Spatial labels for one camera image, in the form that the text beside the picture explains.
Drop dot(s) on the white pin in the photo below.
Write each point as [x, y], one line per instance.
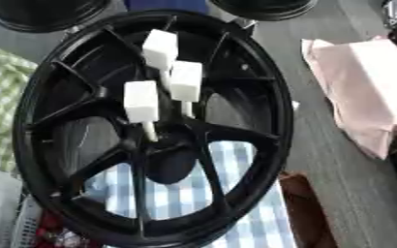
[141, 101]
[185, 80]
[160, 48]

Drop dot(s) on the black spoked wheel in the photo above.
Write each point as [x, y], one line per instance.
[247, 135]

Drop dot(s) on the black round wheel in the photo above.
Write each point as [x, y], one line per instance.
[43, 13]
[264, 8]

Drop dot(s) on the brown wooden chair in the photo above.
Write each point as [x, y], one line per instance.
[306, 210]

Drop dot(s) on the white plastic basket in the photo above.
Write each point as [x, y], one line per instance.
[25, 226]

